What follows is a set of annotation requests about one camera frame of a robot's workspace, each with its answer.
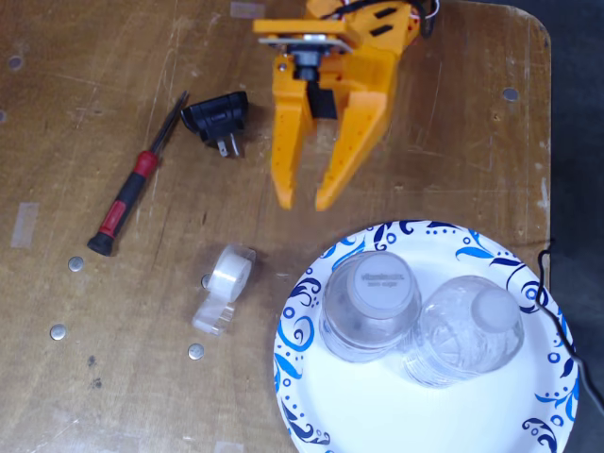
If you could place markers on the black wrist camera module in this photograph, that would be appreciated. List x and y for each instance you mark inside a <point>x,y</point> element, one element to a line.
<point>307,61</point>

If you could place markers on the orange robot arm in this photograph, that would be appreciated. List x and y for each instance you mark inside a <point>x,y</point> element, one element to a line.
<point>323,7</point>

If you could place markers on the round metal disc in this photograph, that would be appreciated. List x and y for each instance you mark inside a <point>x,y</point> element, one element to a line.
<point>196,351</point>
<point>75,263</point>
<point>509,93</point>
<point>15,61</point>
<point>58,331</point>
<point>204,281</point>

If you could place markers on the orange 3D-printed gripper body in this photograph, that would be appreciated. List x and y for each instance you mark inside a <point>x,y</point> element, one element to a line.
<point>373,75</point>

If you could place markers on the white paper plate blue pattern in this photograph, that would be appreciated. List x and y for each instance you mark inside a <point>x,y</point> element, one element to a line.
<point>358,410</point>

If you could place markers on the red and black screwdriver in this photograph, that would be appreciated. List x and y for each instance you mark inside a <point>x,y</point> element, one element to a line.
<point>132,184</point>

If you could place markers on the clear tape dispenser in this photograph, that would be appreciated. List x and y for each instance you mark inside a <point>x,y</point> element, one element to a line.
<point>229,276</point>

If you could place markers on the clear crinkled water bottle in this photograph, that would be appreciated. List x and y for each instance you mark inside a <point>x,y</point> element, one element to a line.
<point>464,340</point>

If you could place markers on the black power plug adapter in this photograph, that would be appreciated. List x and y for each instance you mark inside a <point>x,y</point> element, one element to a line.
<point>214,113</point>

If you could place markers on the vitaminwater bottle with white cap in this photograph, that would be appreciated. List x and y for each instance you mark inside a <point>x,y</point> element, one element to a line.
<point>373,307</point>

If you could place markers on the clear tape strip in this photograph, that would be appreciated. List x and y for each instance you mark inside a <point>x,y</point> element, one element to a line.
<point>23,225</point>
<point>247,9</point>

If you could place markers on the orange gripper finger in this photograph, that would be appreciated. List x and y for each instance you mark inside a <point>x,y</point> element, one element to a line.
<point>351,141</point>
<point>285,141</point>

